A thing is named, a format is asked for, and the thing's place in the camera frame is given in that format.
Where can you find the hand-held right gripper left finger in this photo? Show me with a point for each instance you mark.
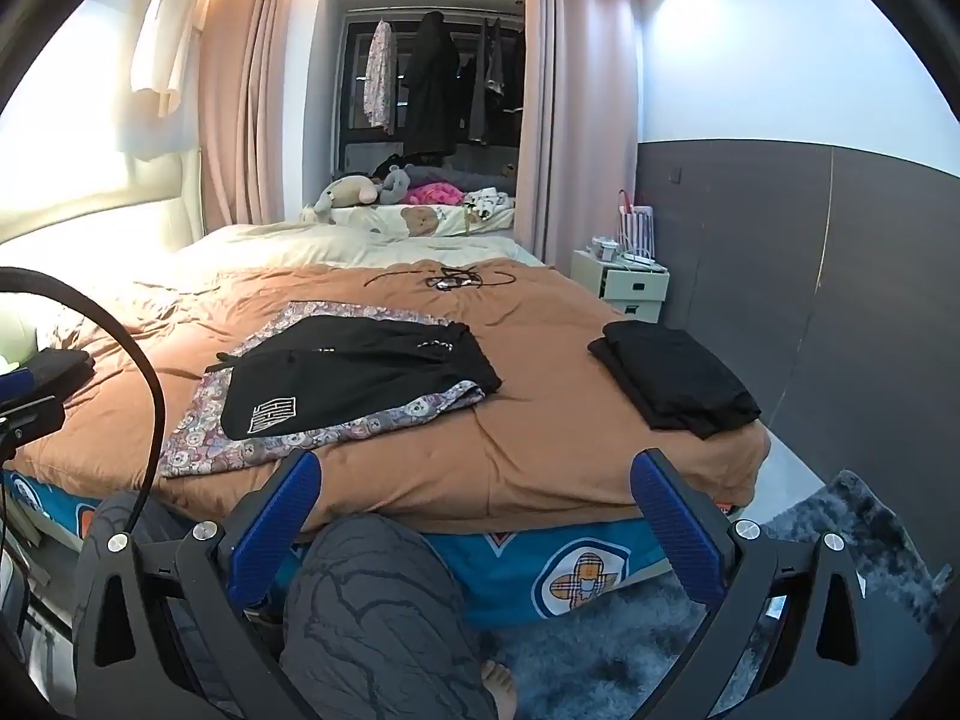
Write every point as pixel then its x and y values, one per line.
pixel 279 514

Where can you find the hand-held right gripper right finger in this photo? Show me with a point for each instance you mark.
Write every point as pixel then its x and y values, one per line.
pixel 667 521

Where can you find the black pants with white print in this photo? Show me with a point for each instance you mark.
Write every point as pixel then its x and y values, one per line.
pixel 360 367

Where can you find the person's leg in grey pants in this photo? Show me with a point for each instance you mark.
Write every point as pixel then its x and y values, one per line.
pixel 375 615

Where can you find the folded black pants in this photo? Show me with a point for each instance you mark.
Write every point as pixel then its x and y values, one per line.
pixel 675 376

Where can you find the dark cloth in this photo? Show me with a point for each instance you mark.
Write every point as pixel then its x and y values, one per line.
pixel 67 375

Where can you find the bear print cloth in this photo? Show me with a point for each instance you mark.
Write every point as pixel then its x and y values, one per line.
pixel 201 451

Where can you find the blue printed bed sheet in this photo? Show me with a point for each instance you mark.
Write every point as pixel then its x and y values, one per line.
pixel 525 564

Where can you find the grey shaggy rug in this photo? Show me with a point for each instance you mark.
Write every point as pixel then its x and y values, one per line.
pixel 600 664

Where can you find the orange blanket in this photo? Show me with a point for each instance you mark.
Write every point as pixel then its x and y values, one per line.
pixel 540 397

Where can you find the white headboard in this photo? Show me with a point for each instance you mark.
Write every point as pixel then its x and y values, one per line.
pixel 90 219

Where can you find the white nightstand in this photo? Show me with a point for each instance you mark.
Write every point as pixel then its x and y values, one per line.
pixel 637 289

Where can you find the person's bare foot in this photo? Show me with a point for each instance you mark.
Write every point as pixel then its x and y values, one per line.
pixel 501 690

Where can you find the white power strip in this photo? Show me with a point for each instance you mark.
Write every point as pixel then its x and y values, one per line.
pixel 643 262

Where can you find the white duvet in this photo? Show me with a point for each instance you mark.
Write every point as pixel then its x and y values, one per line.
pixel 300 249

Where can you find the small white device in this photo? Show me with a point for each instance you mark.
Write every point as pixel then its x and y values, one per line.
pixel 604 249

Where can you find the striped gift bag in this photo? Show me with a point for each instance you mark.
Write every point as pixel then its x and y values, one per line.
pixel 636 232

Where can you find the bear print pillow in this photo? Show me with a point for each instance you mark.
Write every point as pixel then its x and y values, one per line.
pixel 420 221

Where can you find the beige plush toy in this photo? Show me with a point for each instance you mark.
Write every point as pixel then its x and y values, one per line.
pixel 345 195

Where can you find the grey plush toy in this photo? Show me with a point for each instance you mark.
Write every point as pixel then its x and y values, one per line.
pixel 396 181

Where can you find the pink cloth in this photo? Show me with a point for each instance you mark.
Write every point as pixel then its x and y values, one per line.
pixel 435 193

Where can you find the white printed cloth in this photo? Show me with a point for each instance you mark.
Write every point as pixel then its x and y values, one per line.
pixel 491 202

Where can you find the pink curtain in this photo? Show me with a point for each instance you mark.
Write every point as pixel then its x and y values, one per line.
pixel 585 127
pixel 255 90

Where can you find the white hanging garment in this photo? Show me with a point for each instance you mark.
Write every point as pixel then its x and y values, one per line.
pixel 165 30

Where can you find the floral hanging garment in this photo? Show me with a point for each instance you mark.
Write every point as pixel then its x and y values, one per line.
pixel 379 75

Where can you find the black hanging coat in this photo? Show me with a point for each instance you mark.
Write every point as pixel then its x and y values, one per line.
pixel 431 82

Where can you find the dark hanging garments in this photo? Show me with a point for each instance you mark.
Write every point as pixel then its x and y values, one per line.
pixel 495 75

